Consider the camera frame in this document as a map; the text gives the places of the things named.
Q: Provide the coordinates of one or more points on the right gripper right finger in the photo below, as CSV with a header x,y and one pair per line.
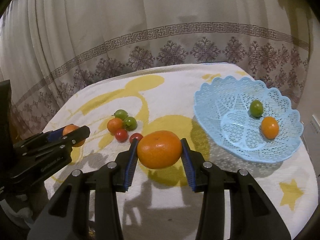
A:
x,y
203,176

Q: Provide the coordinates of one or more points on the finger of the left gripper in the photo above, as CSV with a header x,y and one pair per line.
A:
x,y
41,142
72,136

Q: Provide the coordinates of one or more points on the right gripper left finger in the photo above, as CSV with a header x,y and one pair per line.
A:
x,y
116,176

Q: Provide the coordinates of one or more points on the red cherry tomato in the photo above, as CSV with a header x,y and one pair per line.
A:
x,y
135,136
121,135

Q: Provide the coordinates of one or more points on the small orange tomato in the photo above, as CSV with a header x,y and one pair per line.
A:
x,y
114,124

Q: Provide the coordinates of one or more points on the large orange tangerine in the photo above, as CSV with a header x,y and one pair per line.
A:
x,y
159,150

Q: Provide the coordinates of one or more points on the green tomato with stem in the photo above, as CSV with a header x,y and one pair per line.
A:
x,y
121,114

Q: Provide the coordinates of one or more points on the white yellow patterned towel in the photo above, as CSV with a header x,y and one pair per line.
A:
x,y
160,204

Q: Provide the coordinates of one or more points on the light blue lace plastic basket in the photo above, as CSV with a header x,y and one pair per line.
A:
x,y
222,110

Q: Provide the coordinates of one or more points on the orange kumquat in basket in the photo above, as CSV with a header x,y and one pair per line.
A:
x,y
270,127

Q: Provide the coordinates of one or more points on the green tomato in basket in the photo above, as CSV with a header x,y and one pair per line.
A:
x,y
256,108

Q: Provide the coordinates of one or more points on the beige patterned curtain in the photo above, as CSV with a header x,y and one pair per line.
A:
x,y
51,49

